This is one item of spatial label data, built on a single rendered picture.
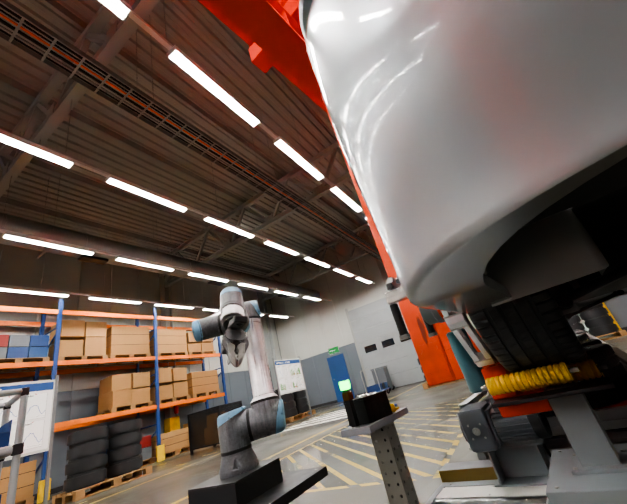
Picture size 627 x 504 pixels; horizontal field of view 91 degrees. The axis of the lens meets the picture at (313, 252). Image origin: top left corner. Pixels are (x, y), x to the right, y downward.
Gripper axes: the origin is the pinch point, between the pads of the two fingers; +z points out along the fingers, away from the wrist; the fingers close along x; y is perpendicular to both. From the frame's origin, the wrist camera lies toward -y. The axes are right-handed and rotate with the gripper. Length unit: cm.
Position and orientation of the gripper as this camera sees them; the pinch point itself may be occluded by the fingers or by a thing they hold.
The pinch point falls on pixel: (236, 362)
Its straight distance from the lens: 110.2
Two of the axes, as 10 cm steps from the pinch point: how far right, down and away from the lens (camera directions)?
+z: 2.5, 5.6, -7.9
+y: -3.4, 8.1, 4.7
